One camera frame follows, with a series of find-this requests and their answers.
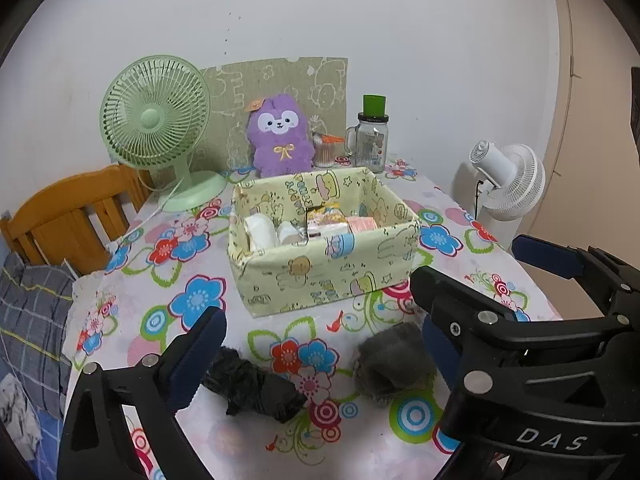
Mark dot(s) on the black sock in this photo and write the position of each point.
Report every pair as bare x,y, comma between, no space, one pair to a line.
250,380

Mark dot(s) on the white patterned cloth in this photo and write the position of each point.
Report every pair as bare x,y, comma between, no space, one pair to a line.
17,410

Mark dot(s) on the white soft pack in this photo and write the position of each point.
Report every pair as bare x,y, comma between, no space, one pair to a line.
262,232

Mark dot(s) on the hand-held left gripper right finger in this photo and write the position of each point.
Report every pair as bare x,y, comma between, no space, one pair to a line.
440,355

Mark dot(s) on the wooden chair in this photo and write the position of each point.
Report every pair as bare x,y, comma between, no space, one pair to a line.
55,210

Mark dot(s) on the yellow pink printed packet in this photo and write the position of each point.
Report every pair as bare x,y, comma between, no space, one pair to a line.
325,217

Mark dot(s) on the glass mug with green lid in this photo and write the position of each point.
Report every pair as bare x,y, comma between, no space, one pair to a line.
370,152

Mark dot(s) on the green desk fan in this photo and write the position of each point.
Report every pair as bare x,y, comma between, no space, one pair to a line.
150,120

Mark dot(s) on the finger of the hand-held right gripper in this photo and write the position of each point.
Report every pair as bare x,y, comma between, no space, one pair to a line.
450,300
545,255

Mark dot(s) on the small white roll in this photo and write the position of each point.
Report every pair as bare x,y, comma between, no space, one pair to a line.
288,234

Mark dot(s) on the dark wall object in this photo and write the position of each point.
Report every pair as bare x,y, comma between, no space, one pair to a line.
635,120

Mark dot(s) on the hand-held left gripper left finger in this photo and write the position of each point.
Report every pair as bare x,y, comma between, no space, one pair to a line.
200,355

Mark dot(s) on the purple plush bunny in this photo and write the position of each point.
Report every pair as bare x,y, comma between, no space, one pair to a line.
280,155

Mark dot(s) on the white standing fan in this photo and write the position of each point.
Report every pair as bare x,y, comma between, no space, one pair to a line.
520,180

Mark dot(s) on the grey plaid bedding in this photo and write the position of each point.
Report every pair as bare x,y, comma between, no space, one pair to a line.
35,320

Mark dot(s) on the yellow printed storage box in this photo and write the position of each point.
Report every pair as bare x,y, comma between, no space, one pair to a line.
300,280

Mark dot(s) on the grey fuzzy sock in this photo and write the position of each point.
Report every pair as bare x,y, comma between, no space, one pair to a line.
390,360

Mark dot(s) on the floral tablecloth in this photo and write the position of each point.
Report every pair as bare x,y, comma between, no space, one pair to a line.
200,260

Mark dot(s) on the clear cotton swab jar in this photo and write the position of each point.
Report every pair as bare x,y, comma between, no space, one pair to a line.
324,156

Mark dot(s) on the blue sheet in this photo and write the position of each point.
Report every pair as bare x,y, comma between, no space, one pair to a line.
52,450

